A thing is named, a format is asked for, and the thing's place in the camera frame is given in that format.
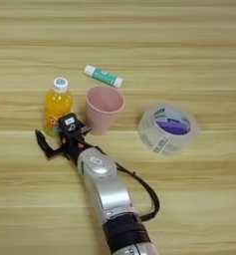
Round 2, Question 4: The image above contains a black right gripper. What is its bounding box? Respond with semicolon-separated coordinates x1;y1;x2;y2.
35;124;93;166

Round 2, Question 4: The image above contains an orange juice bottle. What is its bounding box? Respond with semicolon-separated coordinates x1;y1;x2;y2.
42;77;75;138

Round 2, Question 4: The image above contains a pink plastic cup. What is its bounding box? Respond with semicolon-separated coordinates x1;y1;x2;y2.
85;85;126;136

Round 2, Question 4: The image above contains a clear packing tape roll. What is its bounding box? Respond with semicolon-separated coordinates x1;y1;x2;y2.
136;102;200;157

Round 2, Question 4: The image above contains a black box with white label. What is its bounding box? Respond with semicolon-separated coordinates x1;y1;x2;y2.
57;112;83;137

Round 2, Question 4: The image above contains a green white glue stick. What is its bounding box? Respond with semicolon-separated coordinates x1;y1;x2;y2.
83;64;124;90

